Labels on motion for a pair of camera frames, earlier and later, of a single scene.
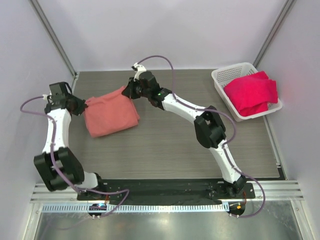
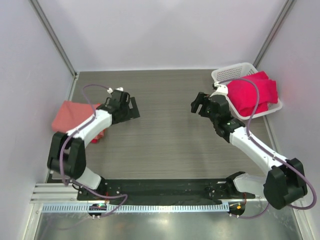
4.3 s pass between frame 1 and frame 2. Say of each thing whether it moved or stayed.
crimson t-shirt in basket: stayed
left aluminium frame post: stayed
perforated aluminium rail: stayed
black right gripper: moved
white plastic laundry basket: stayed
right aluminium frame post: stayed
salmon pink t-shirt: moved
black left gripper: moved
